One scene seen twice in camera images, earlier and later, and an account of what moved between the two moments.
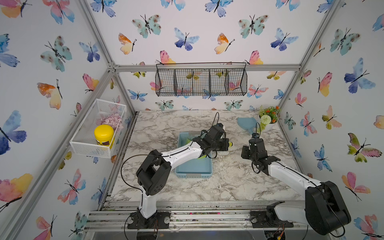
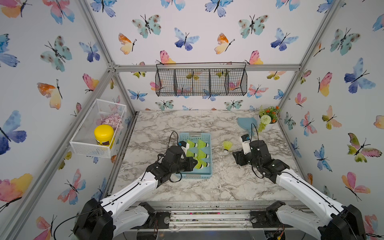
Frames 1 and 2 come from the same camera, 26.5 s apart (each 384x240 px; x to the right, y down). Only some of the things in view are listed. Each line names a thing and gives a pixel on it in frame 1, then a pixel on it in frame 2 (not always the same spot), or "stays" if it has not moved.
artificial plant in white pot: (268, 116) stays
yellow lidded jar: (104, 135) stays
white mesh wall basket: (98, 133) stays
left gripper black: (225, 144) → (189, 166)
